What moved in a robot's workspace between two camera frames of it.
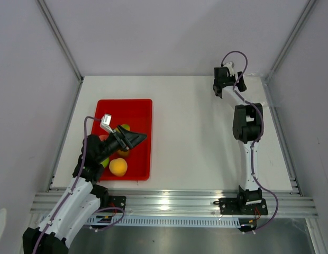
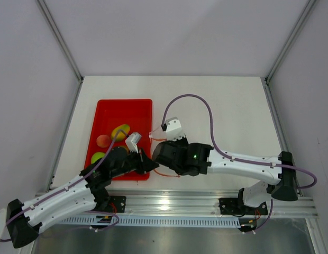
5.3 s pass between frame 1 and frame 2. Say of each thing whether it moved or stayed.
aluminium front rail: stayed
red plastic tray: stayed
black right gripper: moved
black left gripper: moved
